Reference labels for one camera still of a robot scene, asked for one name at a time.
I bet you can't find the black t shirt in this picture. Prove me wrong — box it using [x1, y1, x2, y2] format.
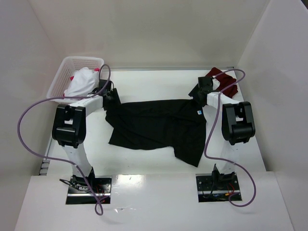
[105, 99, 206, 167]

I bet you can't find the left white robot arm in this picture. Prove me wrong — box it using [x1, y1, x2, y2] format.
[52, 80, 120, 188]

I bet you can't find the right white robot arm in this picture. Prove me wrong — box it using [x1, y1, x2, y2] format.
[189, 76, 256, 189]

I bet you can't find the folded dark red t shirt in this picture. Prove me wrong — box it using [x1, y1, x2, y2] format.
[207, 67, 238, 98]

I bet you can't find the white t shirt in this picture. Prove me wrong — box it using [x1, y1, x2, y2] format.
[64, 67, 100, 98]

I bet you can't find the white plastic basket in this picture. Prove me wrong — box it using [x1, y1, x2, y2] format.
[46, 56, 104, 98]

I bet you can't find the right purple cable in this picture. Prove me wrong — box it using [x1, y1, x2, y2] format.
[204, 69, 257, 207]

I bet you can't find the purple cable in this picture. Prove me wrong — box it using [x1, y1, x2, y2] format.
[17, 64, 112, 215]
[204, 69, 257, 207]

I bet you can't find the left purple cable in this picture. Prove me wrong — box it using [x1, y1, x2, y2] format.
[17, 64, 112, 215]

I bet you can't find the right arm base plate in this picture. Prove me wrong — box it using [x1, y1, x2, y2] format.
[196, 174, 242, 203]

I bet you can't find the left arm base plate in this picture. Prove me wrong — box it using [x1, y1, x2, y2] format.
[60, 176, 112, 205]

